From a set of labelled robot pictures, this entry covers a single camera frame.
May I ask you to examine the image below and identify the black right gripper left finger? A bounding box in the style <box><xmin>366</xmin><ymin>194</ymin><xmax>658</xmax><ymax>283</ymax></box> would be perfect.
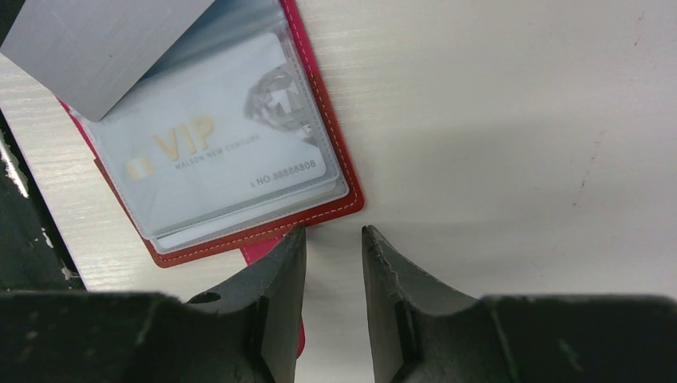
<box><xmin>1</xmin><ymin>226</ymin><xmax>307</xmax><ymax>382</ymax></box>

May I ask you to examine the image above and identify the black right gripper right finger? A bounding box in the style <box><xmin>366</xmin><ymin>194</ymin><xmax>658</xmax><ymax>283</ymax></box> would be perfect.
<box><xmin>362</xmin><ymin>226</ymin><xmax>676</xmax><ymax>382</ymax></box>

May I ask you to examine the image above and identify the red leather card holder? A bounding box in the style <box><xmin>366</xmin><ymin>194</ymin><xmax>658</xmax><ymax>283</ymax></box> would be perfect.
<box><xmin>57</xmin><ymin>0</ymin><xmax>366</xmax><ymax>358</ymax></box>

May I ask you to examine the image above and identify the silver VIP card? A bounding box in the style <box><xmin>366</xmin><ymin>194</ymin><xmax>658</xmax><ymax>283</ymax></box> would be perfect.
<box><xmin>86</xmin><ymin>33</ymin><xmax>339</xmax><ymax>238</ymax></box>

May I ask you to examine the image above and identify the white card gold stripe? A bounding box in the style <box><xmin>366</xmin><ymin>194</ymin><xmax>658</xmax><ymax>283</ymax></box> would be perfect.
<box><xmin>1</xmin><ymin>0</ymin><xmax>212</xmax><ymax>121</ymax></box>

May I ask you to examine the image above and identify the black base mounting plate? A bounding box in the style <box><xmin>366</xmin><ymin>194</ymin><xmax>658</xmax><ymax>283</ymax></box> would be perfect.
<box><xmin>1</xmin><ymin>116</ymin><xmax>85</xmax><ymax>292</ymax></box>

